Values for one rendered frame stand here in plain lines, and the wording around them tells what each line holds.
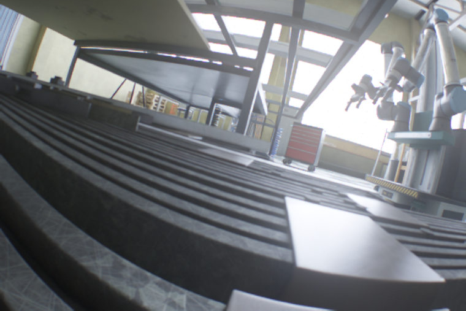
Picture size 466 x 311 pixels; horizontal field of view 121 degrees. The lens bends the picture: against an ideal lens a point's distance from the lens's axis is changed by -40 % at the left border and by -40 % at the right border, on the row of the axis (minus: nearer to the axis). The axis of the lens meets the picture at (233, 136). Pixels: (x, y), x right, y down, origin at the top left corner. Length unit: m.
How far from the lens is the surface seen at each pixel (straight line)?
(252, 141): 0.53
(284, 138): 8.44
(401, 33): 12.33
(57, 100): 0.25
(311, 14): 0.92
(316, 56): 1.30
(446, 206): 1.71
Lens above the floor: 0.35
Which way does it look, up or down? 1 degrees down
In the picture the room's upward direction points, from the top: 15 degrees clockwise
